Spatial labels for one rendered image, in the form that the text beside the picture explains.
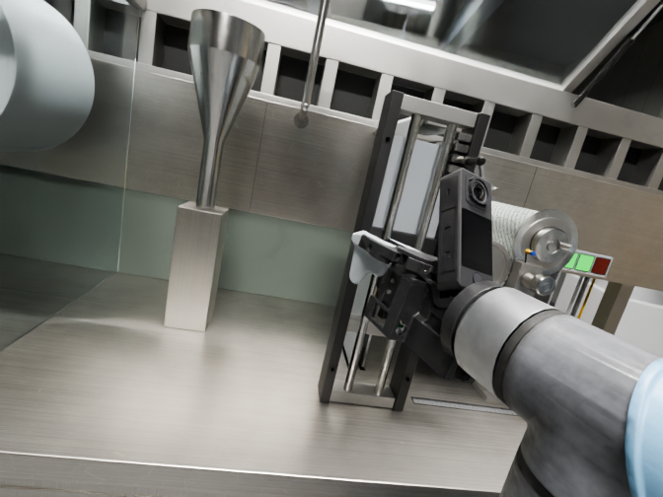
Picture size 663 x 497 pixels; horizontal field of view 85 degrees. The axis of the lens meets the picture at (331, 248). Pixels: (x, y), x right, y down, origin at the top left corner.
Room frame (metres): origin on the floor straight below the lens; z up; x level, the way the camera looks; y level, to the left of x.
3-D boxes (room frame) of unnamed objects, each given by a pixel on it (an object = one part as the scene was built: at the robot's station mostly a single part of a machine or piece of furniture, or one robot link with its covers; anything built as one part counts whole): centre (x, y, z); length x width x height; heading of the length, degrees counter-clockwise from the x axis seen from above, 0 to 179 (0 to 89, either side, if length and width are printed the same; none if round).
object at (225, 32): (0.77, 0.29, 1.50); 0.14 x 0.14 x 0.06
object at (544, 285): (0.69, -0.42, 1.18); 0.04 x 0.02 x 0.04; 99
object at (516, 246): (0.77, -0.44, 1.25); 0.15 x 0.01 x 0.15; 99
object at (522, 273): (0.73, -0.41, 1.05); 0.06 x 0.05 x 0.31; 9
